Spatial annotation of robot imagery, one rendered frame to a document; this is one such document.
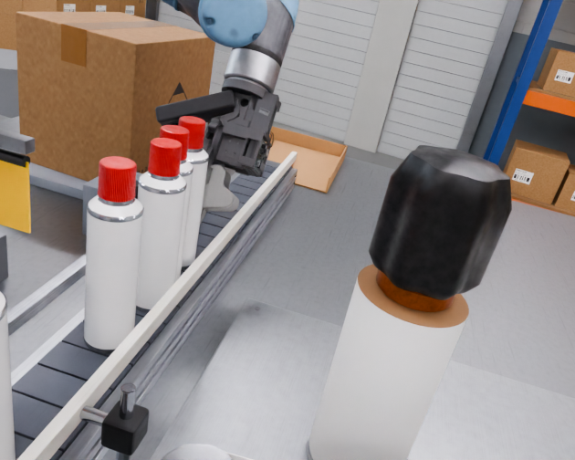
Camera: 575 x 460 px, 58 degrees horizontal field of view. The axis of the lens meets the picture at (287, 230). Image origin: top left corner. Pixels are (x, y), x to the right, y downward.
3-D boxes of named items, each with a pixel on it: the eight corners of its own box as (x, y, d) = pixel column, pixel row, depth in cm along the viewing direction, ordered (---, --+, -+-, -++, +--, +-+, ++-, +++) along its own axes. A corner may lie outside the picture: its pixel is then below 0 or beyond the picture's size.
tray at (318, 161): (326, 193, 121) (330, 177, 119) (223, 164, 125) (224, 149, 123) (344, 159, 148) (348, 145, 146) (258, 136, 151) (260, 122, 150)
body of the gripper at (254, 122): (251, 172, 70) (277, 88, 71) (192, 155, 71) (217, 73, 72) (260, 182, 77) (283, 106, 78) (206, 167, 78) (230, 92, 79)
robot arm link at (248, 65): (225, 43, 72) (237, 67, 80) (215, 74, 72) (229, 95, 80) (277, 56, 71) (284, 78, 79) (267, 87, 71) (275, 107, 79)
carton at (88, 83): (127, 195, 95) (136, 43, 83) (19, 159, 100) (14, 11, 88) (202, 155, 122) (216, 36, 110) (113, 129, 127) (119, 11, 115)
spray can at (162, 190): (162, 318, 61) (180, 154, 52) (121, 306, 62) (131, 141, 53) (180, 296, 66) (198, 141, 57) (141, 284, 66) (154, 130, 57)
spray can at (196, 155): (182, 275, 70) (201, 129, 61) (150, 262, 71) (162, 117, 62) (201, 258, 75) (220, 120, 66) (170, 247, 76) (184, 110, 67)
